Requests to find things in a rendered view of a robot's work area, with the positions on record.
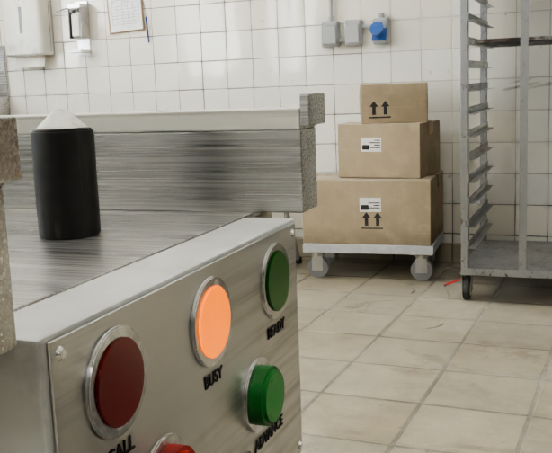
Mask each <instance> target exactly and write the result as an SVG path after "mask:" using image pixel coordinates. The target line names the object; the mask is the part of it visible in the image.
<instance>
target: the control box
mask: <svg viewBox="0 0 552 453"><path fill-rule="evenodd" d="M277 251H282V252H283V253H284V254H285V256H286V258H287V261H288V265H289V291H288V295H287V299H286V301H285V304H284V306H283V307H282V309H281V310H279V311H274V310H273V309H272V307H271V305H270V302H269V299H268V293H267V275H268V269H269V265H270V261H271V259H272V256H273V255H274V253H275V252H277ZM215 285H219V286H220V287H222V288H223V290H225V291H226V293H227V297H228V301H229V305H230V328H229V334H228V337H227V342H226V345H225V347H224V349H223V351H222V352H221V353H220V354H219V355H218V356H217V357H216V358H213V359H212V358H209V357H208V356H207V355H206V354H205V353H204V351H203V349H202V347H201V344H200V333H199V321H200V309H201V305H202V302H203V299H204V298H205V296H206V294H207V292H208V291H209V289H210V288H211V287H213V286H215ZM14 322H15V332H16V342H17V346H16V348H15V349H13V350H11V351H8V352H6V353H4V354H2V355H0V453H161V452H162V450H163V449H164V448H165V447H166V446H168V445H169V444H173V443H174V444H182V445H188V446H190V447H192V448H193V450H194V451H195V453H300V452H301V451H302V449H303V448H302V446H303V444H302V422H301V397H300V371H299V345H298V294H297V269H296V243H295V223H294V222H293V219H291V218H242V219H240V220H237V221H236V222H233V223H231V224H228V225H226V226H223V227H221V228H218V229H216V230H213V231H211V232H208V233H207V234H204V235H201V236H198V237H196V238H193V239H192V240H189V241H187V242H184V243H182V244H178V245H177V246H174V247H172V248H169V249H167V250H164V251H162V252H160V253H157V254H154V255H152V256H149V257H147V258H145V259H143V260H140V261H138V262H134V263H132V264H130V265H128V266H125V267H123V268H120V269H118V270H116V271H113V272H110V273H108V274H105V275H103V276H101V277H99V278H96V279H94V280H90V281H88V282H86V283H84V284H81V285H79V286H76V287H74V288H72V289H69V290H66V291H64V292H61V293H59V294H57V295H55V296H52V297H50V298H46V299H44V300H41V301H40V302H37V303H35V304H32V305H30V306H27V307H25V308H22V309H20V310H17V311H15V312H14ZM120 337H129V338H131V339H132V340H134V341H135V342H136V344H137V345H138V347H139V349H140V351H141V354H142V357H143V361H144V371H145V376H144V386H143V391H142V396H141V398H140V402H139V404H138V408H137V410H136V411H135V413H134V414H133V416H132V417H131V419H130V420H129V421H128V422H127V423H126V424H125V425H123V426H121V427H119V428H112V427H109V426H108V425H107V424H106V423H105V422H104V421H103V420H102V417H101V415H100V413H99V410H98V405H97V399H96V384H97V377H98V372H99V368H100V366H101V362H102V358H103V356H104V354H105V352H106V351H107V350H108V348H109V347H110V345H111V344H112V343H113V342H114V341H115V340H117V339H118V338H120ZM261 365H270V366H276V367H277V368H278V369H279V371H280V372H281V374H282V376H283V380H284V402H283V406H282V410H281V413H280V417H279V419H278V420H277V421H276V422H275V423H274V424H273V425H272V426H261V425H256V424H254V422H253V420H252V417H251V414H250V406H249V398H250V389H251V385H252V381H253V377H254V373H255V371H256V370H257V369H258V368H259V367H260V366H261Z"/></svg>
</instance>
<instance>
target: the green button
mask: <svg viewBox="0 0 552 453"><path fill-rule="evenodd" d="M283 402H284V380H283V376H282V374H281V372H280V371H279V369H278V368H277V367H276V366H270V365H261V366H260V367H259V368H258V369H257V370H256V371H255V373H254V377H253V381H252V385H251V389H250V398H249V406H250V414H251V417H252V420H253V422H254V424H256V425H261V426H272V425H273V424H274V423H275V422H276V421H277V420H278V419H279V417H280V413H281V410H282V406H283Z"/></svg>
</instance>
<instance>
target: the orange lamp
mask: <svg viewBox="0 0 552 453"><path fill-rule="evenodd" d="M229 328H230V305H229V301H228V297H227V293H226V291H225V290H223V288H222V287H220V286H219V285H215V286H213V287H211V288H210V289H209V291H208V292H207V294H206V296H205V298H204V299H203V302H202V305H201V309H200V321H199V333H200V344H201V347H202V349H203V351H204V353H205V354H206V355H207V356H208V357H209V358H212V359H213V358H216V357H217V356H218V355H219V354H220V353H221V352H222V351H223V349H224V347H225V345H226V342H227V337H228V334H229Z"/></svg>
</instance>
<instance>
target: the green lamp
mask: <svg viewBox="0 0 552 453"><path fill-rule="evenodd" d="M288 291H289V265H288V261H287V258H286V256H285V254H284V253H283V252H282V251H277V252H275V253H274V255H273V256H272V259H271V261H270V265H269V269H268V275H267V293H268V299H269V302H270V305H271V307H272V309H273V310H274V311H279V310H281V309H282V307H283V306H284V304H285V301H286V299H287V295H288Z"/></svg>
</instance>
